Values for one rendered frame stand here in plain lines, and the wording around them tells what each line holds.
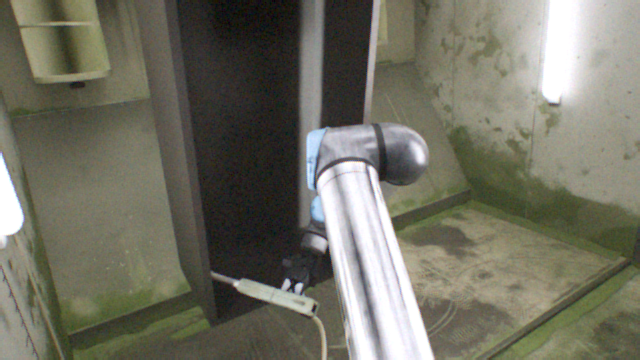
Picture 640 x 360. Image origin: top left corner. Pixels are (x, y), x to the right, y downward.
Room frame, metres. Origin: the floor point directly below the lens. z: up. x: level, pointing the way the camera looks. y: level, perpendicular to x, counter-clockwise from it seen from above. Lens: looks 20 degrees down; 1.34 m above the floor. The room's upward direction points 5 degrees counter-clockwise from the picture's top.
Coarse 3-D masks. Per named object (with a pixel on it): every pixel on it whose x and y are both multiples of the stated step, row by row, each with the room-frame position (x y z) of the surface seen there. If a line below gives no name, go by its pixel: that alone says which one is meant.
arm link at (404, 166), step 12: (384, 132) 0.76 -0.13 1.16; (396, 132) 0.76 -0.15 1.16; (408, 132) 0.78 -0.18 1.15; (396, 144) 0.75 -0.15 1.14; (408, 144) 0.76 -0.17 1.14; (420, 144) 0.79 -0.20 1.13; (396, 156) 0.74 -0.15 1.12; (408, 156) 0.75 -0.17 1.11; (420, 156) 0.78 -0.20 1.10; (396, 168) 0.74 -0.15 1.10; (408, 168) 0.76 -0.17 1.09; (420, 168) 0.78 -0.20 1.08; (384, 180) 0.84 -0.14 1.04; (396, 180) 0.78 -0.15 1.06; (408, 180) 0.79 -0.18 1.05; (384, 192) 0.94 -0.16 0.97
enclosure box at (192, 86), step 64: (192, 0) 1.36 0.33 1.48; (256, 0) 1.46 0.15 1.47; (320, 0) 1.55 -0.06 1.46; (192, 64) 1.38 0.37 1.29; (256, 64) 1.49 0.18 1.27; (320, 64) 1.57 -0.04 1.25; (192, 128) 1.40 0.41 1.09; (256, 128) 1.53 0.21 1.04; (320, 128) 1.60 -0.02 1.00; (192, 192) 1.06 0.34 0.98; (256, 192) 1.57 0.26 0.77; (192, 256) 1.19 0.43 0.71; (256, 256) 1.51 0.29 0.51; (320, 256) 1.51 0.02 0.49
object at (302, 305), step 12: (216, 276) 1.30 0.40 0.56; (240, 288) 1.21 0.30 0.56; (252, 288) 1.19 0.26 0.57; (264, 288) 1.17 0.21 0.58; (264, 300) 1.18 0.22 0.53; (276, 300) 1.12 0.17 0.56; (288, 300) 1.10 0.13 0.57; (300, 300) 1.07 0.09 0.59; (312, 300) 1.07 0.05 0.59; (300, 312) 1.07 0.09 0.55; (312, 312) 1.06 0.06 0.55
